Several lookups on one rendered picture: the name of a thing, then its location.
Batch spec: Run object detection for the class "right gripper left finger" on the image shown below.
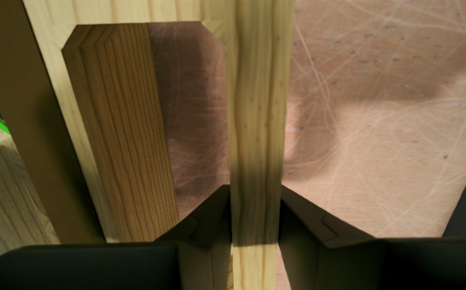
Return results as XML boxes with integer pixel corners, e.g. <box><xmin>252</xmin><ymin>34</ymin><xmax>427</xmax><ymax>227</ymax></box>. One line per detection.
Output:
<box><xmin>0</xmin><ymin>184</ymin><xmax>232</xmax><ymax>290</ymax></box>

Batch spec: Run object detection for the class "wooden maze board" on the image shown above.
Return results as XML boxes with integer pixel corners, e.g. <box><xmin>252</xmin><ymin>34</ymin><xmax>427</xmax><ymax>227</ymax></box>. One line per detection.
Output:
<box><xmin>0</xmin><ymin>0</ymin><xmax>295</xmax><ymax>290</ymax></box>

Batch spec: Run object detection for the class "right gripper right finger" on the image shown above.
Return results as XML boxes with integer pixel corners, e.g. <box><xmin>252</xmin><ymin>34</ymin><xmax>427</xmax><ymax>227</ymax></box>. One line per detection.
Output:
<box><xmin>277</xmin><ymin>185</ymin><xmax>466</xmax><ymax>290</ymax></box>

